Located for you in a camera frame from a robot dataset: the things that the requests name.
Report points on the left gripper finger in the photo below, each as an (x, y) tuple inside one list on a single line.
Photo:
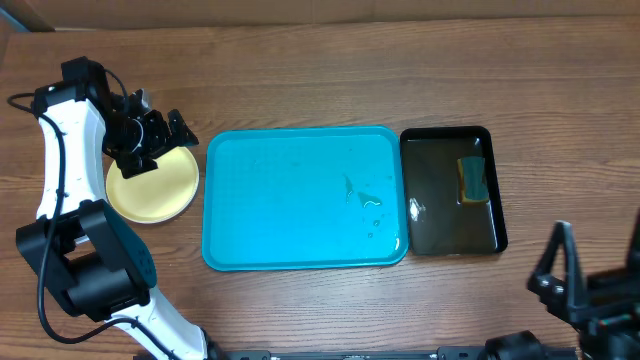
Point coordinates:
[(180, 135), (140, 102)]

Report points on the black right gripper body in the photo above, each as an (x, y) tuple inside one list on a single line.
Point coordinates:
[(560, 291)]

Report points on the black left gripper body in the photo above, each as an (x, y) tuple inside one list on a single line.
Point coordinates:
[(138, 141)]

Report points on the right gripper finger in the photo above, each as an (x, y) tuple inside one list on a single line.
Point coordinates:
[(566, 294), (633, 254)]

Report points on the yellow plate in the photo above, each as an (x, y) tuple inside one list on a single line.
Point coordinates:
[(158, 195)]

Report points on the green yellow sponge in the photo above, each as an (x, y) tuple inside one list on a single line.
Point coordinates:
[(472, 180)]

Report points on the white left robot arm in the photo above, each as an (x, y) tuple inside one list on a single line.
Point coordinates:
[(93, 271)]

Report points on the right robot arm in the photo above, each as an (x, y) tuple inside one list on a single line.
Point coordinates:
[(591, 344)]

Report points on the teal plastic tray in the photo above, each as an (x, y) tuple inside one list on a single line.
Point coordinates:
[(303, 198)]

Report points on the black water tray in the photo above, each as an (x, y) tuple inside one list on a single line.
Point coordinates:
[(439, 224)]

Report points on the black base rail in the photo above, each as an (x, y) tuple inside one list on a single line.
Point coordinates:
[(442, 353)]

